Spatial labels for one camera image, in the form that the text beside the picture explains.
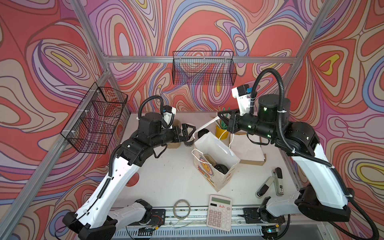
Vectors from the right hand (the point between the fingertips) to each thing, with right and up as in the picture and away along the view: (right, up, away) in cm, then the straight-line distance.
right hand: (219, 118), depth 54 cm
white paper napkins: (+24, -18, +42) cm, 51 cm away
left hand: (-10, -4, +8) cm, 14 cm away
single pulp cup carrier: (+1, -23, +35) cm, 42 cm away
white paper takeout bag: (0, -24, +10) cm, 26 cm away
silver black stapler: (+38, -31, +29) cm, 57 cm away
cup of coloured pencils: (-45, -35, +33) cm, 65 cm away
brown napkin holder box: (+30, -26, +39) cm, 55 cm away
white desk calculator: (+3, -47, +19) cm, 51 cm away
